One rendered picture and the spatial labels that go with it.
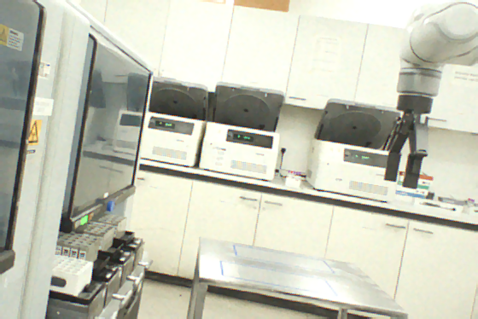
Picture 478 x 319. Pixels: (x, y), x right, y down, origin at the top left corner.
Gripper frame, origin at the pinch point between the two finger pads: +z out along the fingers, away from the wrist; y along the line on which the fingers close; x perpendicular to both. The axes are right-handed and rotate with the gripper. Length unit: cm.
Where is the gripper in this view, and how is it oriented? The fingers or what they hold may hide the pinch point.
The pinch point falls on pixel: (399, 180)
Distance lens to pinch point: 121.2
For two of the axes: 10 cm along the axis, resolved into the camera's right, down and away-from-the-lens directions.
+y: 1.3, -0.3, 9.9
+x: -9.8, -1.7, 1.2
